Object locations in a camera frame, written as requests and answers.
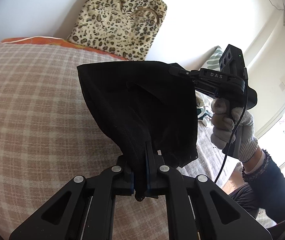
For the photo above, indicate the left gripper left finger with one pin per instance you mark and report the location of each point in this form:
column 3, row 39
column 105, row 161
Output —
column 81, row 209

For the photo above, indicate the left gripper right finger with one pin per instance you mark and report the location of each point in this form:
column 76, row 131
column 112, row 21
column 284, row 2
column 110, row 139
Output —
column 196, row 207

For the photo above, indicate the black camera box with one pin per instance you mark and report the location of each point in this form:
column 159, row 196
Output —
column 232, row 62

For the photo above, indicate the right forearm dark sleeve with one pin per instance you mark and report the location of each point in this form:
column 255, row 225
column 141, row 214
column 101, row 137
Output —
column 263, row 189

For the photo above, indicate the pink plaid bed cover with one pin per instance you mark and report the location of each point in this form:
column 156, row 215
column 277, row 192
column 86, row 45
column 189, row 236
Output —
column 47, row 134

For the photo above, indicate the leopard print cushion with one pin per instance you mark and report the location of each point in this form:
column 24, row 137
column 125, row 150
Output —
column 126, row 28

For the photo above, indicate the green leaf pattern pillow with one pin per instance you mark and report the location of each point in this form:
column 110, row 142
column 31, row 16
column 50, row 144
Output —
column 209, row 60

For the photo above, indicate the black garment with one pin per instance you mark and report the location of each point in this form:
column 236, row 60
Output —
column 143, row 103

